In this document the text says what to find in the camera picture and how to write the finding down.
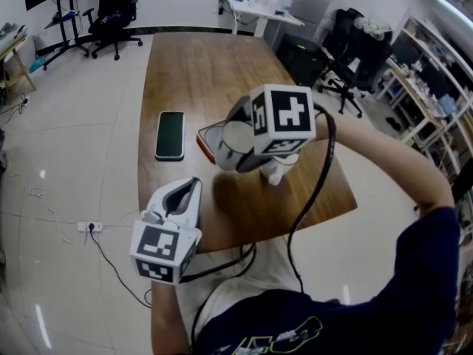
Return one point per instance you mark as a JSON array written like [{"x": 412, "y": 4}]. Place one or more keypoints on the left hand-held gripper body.
[{"x": 159, "y": 246}]

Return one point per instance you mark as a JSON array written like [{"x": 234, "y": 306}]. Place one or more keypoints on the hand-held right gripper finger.
[
  {"x": 251, "y": 163},
  {"x": 242, "y": 109}
]

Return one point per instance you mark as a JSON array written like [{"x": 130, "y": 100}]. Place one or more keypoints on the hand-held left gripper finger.
[
  {"x": 162, "y": 196},
  {"x": 196, "y": 205}
]

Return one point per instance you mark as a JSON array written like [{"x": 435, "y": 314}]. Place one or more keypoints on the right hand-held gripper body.
[{"x": 284, "y": 117}]

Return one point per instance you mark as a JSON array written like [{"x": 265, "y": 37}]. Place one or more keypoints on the white ceramic mug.
[{"x": 275, "y": 172}]

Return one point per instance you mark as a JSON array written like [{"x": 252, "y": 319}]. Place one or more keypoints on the white mug with blue marks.
[{"x": 236, "y": 137}]

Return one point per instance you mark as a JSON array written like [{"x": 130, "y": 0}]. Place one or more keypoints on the person's left forearm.
[{"x": 168, "y": 320}]

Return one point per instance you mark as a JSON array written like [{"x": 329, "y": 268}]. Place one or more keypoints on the person's right forearm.
[{"x": 388, "y": 161}]

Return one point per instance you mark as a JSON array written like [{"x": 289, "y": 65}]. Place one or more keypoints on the orange-edged black coaster tray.
[{"x": 207, "y": 142}]

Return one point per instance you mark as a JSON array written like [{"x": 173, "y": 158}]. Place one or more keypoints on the black box cabinet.
[{"x": 301, "y": 61}]

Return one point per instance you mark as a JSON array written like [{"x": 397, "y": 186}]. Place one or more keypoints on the black smartphone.
[{"x": 170, "y": 135}]

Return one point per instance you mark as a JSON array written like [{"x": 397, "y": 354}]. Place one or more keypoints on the white floor power strip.
[
  {"x": 24, "y": 100},
  {"x": 90, "y": 226}
]

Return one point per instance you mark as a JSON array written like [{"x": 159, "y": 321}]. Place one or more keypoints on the black office chair with clothes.
[{"x": 354, "y": 61}]

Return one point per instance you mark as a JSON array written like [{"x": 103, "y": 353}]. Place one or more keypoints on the light grey trousers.
[{"x": 258, "y": 272}]

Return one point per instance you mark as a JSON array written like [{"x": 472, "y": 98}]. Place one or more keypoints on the white standing desk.
[{"x": 258, "y": 13}]

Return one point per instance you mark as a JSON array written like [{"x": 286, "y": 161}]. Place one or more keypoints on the pair of black slippers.
[{"x": 394, "y": 123}]

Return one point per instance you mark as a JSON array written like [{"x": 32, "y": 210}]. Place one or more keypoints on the pile of light clothes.
[{"x": 373, "y": 24}]

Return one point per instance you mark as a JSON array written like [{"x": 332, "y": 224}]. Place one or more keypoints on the wooden workbench with white legs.
[{"x": 417, "y": 102}]

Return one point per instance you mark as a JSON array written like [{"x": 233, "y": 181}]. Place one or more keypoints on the black mesh office chair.
[{"x": 114, "y": 17}]

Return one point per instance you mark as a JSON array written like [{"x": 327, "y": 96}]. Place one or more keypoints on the blue floor item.
[{"x": 38, "y": 64}]

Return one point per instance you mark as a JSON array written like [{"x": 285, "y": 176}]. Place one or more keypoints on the navy printed t-shirt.
[{"x": 369, "y": 309}]

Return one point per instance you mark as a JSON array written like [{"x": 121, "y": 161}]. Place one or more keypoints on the wooden stool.
[{"x": 15, "y": 61}]

